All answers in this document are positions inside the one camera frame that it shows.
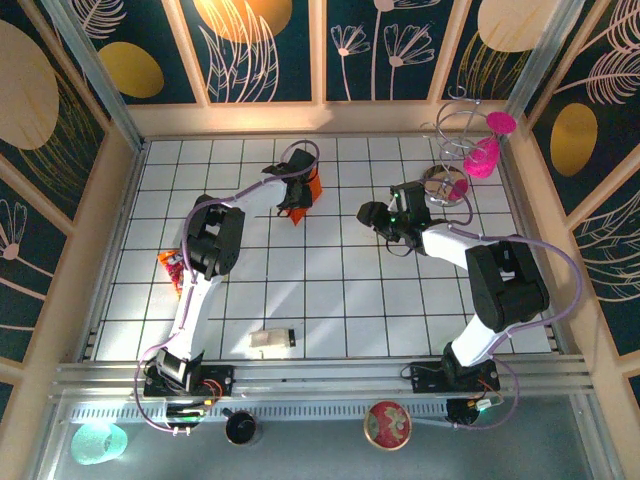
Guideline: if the pink stemmed glass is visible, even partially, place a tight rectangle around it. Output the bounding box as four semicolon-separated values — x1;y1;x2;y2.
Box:
462;110;519;179

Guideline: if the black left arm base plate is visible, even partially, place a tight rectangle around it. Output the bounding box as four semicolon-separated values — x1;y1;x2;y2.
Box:
143;363;236;399

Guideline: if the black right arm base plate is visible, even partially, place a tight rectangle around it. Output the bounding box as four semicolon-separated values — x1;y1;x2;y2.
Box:
408;359;501;396

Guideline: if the aluminium frame post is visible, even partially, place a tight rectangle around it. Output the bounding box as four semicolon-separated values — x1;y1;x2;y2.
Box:
42;0;146;151
504;0;591;119

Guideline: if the aluminium mounting rail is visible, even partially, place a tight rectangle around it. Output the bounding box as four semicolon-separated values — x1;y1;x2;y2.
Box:
47;354;599;401

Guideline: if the orange cloth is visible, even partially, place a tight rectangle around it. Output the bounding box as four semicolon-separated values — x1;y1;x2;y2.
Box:
288;167;322;227

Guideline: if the red patterned bowl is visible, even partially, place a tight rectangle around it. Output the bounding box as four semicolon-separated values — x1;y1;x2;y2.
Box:
363;399;414;450

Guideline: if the perforated metal strip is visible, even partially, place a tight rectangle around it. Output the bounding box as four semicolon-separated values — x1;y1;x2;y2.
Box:
67;402;451;426

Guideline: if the black mug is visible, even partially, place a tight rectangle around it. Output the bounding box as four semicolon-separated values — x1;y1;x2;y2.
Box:
221;407;262;447

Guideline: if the chrome spiral glass stand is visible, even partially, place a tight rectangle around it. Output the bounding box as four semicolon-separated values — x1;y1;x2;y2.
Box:
418;85;484;207

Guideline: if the teal translucent cup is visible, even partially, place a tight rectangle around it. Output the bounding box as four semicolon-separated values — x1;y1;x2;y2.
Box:
70;422;129;466

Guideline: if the small beige block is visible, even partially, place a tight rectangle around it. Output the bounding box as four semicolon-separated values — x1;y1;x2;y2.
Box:
249;327;297;359

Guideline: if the small controller board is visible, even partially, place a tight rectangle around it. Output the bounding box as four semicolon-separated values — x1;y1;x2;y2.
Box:
446;394;504;427
166;399;221;426

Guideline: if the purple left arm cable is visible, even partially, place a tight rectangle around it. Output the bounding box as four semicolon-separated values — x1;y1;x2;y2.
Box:
133;139;321;435

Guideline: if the colourful snack bag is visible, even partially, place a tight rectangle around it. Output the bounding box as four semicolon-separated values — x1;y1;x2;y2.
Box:
157;248;194;301

